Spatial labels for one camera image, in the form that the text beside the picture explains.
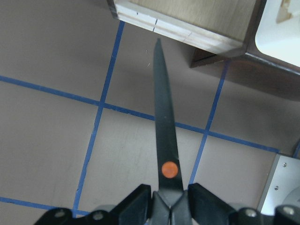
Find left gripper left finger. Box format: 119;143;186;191
35;184;170;225

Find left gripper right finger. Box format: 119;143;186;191
170;183;300;225

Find orange handled scissors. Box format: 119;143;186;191
153;39;183;193

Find wooden drawer with white handle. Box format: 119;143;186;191
107;0;260;54

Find dark wooden drawer cabinet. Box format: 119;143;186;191
190;0;300;101

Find cream plastic tray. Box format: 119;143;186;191
255;0;300;67

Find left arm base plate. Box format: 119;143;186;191
257;155;300;215

